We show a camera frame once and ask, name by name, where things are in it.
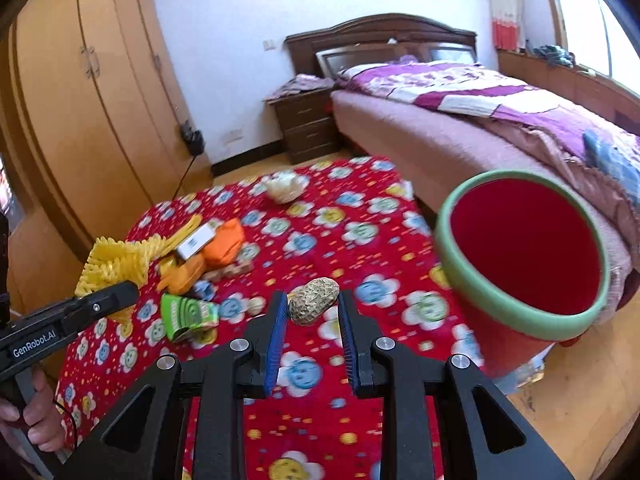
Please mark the blue patterned cloth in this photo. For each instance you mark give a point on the blue patterned cloth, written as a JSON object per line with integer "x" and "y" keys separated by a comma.
{"x": 615, "y": 160}

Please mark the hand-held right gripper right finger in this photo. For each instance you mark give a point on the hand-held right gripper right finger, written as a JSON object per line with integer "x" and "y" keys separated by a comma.
{"x": 348, "y": 345}

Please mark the red bin with green rim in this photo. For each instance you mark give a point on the red bin with green rim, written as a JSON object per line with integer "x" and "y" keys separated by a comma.
{"x": 525, "y": 250}

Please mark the green snack packet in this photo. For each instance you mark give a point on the green snack packet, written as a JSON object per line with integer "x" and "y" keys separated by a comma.
{"x": 187, "y": 316}

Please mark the dark wooden nightstand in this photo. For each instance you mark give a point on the dark wooden nightstand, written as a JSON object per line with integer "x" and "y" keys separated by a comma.
{"x": 307, "y": 127}

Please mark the low wooden cabinet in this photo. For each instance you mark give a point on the low wooden cabinet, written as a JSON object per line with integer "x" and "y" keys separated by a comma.
{"x": 565, "y": 87}

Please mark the wall socket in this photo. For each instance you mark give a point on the wall socket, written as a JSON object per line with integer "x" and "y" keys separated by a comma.
{"x": 233, "y": 135}

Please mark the wooden wardrobe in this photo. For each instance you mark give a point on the wooden wardrobe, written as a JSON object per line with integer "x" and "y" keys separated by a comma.
{"x": 75, "y": 110}

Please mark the bed with pink cover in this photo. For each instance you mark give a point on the bed with pink cover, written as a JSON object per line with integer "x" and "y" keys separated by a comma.
{"x": 450, "y": 155}

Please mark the orange plastic toy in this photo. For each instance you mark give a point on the orange plastic toy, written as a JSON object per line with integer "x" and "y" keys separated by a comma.
{"x": 180, "y": 276}

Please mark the purple patterned quilt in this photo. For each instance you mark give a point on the purple patterned quilt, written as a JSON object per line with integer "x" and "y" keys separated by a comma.
{"x": 475, "y": 90}

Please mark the crumpled cream plastic bag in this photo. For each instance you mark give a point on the crumpled cream plastic bag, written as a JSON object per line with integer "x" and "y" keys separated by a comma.
{"x": 285, "y": 187}

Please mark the wall light switch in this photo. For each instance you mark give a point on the wall light switch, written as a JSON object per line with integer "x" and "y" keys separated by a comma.
{"x": 270, "y": 45}

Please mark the small gold cardboard box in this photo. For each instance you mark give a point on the small gold cardboard box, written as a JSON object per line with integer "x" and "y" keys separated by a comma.
{"x": 196, "y": 242}

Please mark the person's left hand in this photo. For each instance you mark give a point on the person's left hand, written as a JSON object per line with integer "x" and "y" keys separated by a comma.
{"x": 42, "y": 412}

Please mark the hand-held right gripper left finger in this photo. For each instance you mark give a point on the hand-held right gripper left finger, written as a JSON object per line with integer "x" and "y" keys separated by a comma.
{"x": 276, "y": 345}

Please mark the brown walnut-like toy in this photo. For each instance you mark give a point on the brown walnut-like toy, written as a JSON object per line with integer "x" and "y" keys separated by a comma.
{"x": 314, "y": 302}

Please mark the blue-grey clothes pile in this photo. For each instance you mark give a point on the blue-grey clothes pile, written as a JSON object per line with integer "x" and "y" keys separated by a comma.
{"x": 552, "y": 55}

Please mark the floral curtain with red hem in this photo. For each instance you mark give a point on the floral curtain with red hem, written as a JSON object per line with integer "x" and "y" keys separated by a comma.
{"x": 507, "y": 10}

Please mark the small pale nut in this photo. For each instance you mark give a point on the small pale nut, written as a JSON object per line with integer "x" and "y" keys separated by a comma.
{"x": 256, "y": 305}

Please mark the pink patterned cloth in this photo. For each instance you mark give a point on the pink patterned cloth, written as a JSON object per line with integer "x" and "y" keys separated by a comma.
{"x": 300, "y": 85}

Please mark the window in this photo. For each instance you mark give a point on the window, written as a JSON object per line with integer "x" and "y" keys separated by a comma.
{"x": 585, "y": 25}

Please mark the dark wooden headboard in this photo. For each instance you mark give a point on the dark wooden headboard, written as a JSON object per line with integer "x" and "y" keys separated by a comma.
{"x": 380, "y": 32}

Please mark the red smiley-flower printed blanket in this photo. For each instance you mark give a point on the red smiley-flower printed blanket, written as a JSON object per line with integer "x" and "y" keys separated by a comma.
{"x": 350, "y": 260}

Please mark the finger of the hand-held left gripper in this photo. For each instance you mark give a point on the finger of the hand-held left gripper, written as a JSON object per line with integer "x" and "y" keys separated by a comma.
{"x": 107, "y": 300}

